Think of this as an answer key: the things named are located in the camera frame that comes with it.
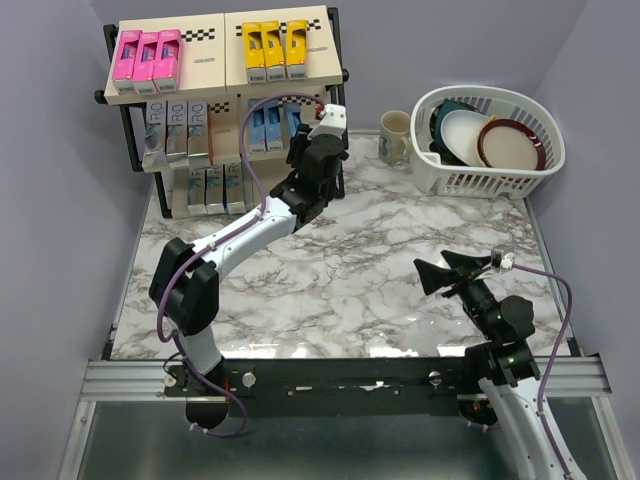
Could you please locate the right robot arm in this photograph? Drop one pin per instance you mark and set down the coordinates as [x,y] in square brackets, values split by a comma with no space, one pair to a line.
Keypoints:
[503,366]

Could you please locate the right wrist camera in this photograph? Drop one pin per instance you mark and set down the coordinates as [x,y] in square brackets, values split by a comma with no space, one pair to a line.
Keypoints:
[502,258]

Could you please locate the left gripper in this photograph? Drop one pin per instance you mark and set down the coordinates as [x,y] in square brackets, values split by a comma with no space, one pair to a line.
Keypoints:
[299,145]

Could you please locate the pink toothpaste box long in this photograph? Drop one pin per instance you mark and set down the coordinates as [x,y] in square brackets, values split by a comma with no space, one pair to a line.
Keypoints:
[143,73]

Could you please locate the metallic blue toothpaste box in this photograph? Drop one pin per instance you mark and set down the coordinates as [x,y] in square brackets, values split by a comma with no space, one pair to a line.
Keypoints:
[214,190]
[196,192]
[234,188]

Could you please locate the cream ceramic mug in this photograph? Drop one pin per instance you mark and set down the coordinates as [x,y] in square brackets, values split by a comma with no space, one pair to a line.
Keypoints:
[394,137]

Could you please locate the pink toothpaste box diagonal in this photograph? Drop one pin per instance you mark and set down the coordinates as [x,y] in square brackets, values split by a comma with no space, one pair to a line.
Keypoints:
[124,61]

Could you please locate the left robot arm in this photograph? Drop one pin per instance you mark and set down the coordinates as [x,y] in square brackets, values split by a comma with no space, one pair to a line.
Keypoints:
[186,284]

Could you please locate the beige three-tier shelf rack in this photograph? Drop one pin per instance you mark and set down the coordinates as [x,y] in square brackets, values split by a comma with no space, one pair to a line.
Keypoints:
[212,68]

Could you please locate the silver foil toothpaste box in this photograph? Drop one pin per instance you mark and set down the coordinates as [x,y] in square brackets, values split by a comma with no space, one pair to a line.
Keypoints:
[177,134]

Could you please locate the black base bar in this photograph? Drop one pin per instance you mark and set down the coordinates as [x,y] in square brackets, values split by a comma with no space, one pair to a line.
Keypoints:
[436,386]

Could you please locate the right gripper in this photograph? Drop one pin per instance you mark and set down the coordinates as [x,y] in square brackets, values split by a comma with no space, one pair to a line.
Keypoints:
[433,277]

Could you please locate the light blue toothpaste box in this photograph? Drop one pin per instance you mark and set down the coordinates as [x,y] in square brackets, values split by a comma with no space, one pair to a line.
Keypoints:
[257,132]

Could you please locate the red rimmed plate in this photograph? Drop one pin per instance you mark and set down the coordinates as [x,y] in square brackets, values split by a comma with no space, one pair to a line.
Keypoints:
[508,144]

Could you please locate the white plastic dish basket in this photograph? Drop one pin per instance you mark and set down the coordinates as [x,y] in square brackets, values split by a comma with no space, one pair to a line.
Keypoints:
[436,170]

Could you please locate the white plate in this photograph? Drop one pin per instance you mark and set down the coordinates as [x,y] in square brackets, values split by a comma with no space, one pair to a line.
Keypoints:
[460,130]

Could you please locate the yellow toothpaste box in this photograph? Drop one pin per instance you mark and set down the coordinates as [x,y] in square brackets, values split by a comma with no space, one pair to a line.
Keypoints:
[274,59]
[253,53]
[296,49]

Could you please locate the dark teal bowl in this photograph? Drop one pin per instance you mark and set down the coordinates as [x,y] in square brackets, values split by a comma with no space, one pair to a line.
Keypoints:
[440,112]

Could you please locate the red metallic toothpaste box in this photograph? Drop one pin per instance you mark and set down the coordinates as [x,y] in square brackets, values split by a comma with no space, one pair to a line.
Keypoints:
[154,155]

